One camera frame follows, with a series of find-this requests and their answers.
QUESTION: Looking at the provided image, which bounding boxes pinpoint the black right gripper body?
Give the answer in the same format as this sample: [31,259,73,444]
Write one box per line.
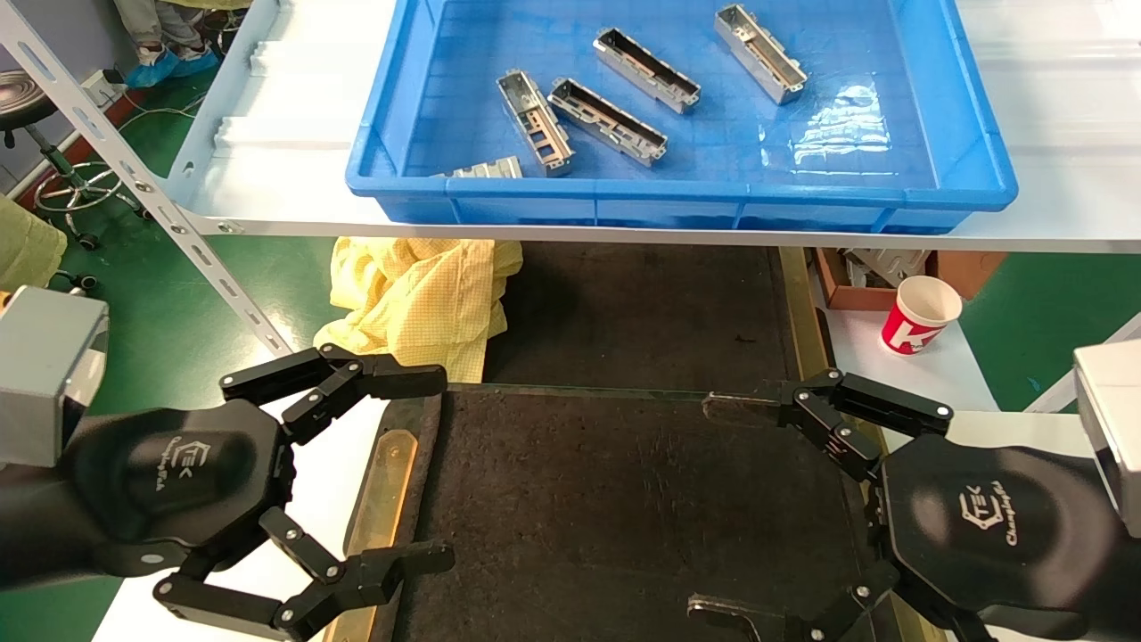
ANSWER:
[869,434,1141,642]

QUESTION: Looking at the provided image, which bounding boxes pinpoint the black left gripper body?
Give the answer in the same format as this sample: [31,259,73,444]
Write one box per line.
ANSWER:
[0,399,297,589]

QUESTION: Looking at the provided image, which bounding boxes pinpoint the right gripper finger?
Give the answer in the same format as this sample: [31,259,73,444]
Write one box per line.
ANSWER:
[702,367,953,484]
[686,560,903,642]

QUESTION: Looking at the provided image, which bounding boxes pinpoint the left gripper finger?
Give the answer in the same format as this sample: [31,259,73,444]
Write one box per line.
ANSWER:
[220,343,448,445]
[153,506,456,641]

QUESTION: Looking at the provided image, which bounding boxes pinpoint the silver metal housing part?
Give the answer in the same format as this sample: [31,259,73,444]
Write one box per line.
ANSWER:
[715,4,809,105]
[547,78,669,168]
[594,27,702,115]
[437,156,525,179]
[497,69,576,177]

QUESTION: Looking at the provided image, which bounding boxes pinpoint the yellow checked cloth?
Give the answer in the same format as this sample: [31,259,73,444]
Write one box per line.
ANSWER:
[312,236,524,384]

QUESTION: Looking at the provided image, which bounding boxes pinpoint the red and white paper cup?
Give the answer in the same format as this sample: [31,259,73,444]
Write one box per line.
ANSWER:
[881,275,964,356]

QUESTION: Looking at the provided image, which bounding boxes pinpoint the brown cardboard box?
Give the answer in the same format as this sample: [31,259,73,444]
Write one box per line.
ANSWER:
[813,248,1008,311]

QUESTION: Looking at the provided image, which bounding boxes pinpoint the black tray with brass edges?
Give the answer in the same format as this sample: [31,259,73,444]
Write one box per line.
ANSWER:
[323,383,946,642]
[481,241,836,399]

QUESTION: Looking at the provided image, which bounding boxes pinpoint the yellow-green garment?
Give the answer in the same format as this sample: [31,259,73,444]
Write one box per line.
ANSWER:
[0,196,68,291]

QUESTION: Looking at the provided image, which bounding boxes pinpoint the blue plastic bin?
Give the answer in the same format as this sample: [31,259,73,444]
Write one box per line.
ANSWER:
[345,0,1019,235]

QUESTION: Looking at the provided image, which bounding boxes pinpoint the clear plastic film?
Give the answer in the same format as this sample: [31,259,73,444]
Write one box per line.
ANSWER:
[759,85,897,170]

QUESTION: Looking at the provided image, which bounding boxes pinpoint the blue shoe cover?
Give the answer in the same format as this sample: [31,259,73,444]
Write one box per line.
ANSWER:
[125,49,185,88]
[174,45,221,77]

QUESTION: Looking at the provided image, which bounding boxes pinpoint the white power strip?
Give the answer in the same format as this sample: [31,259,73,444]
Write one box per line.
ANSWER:
[80,70,126,103]

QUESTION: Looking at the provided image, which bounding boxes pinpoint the black stool chrome base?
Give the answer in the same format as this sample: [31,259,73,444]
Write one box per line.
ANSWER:
[0,70,148,251]

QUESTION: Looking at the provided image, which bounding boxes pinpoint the grey trouser leg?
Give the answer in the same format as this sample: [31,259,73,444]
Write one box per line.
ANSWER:
[114,0,201,52]

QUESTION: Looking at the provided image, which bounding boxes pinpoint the white perforated shelf post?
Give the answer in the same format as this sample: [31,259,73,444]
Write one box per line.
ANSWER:
[1023,312,1141,413]
[0,0,295,358]

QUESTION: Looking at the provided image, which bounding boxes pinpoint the grey metal bracket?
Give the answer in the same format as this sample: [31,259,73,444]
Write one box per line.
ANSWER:
[842,249,930,289]

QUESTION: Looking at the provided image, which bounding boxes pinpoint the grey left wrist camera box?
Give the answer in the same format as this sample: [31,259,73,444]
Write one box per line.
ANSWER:
[0,285,110,469]

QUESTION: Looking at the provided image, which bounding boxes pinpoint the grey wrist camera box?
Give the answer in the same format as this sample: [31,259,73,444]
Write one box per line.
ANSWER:
[1072,339,1141,540]
[0,285,110,469]

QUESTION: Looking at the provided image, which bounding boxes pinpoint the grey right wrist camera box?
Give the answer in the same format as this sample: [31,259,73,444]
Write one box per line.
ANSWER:
[1072,339,1141,540]

